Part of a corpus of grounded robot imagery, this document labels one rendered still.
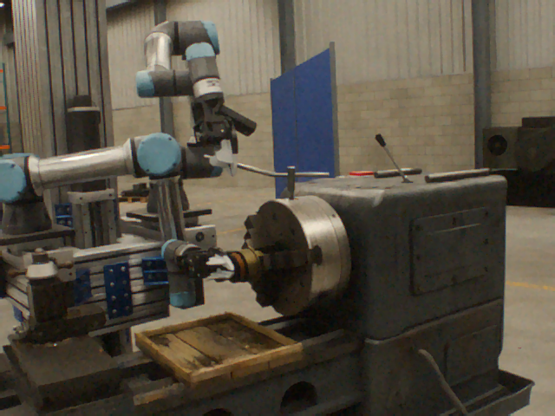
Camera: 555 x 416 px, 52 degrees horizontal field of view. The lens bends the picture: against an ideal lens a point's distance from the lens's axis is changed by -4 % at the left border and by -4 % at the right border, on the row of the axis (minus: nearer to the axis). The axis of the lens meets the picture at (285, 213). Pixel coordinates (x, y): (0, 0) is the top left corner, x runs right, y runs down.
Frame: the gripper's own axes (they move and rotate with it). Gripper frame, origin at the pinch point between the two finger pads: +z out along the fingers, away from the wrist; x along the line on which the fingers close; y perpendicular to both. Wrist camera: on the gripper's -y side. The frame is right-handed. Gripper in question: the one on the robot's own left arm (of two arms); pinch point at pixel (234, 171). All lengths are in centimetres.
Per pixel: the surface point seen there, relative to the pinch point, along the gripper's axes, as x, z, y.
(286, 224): 1.8, 15.9, -10.3
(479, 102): -527, -252, -857
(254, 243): -6.2, 18.3, -4.4
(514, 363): -105, 102, -215
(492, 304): 6, 52, -75
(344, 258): 8.6, 28.3, -20.5
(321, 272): 7.7, 30.4, -12.9
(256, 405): -3, 58, 8
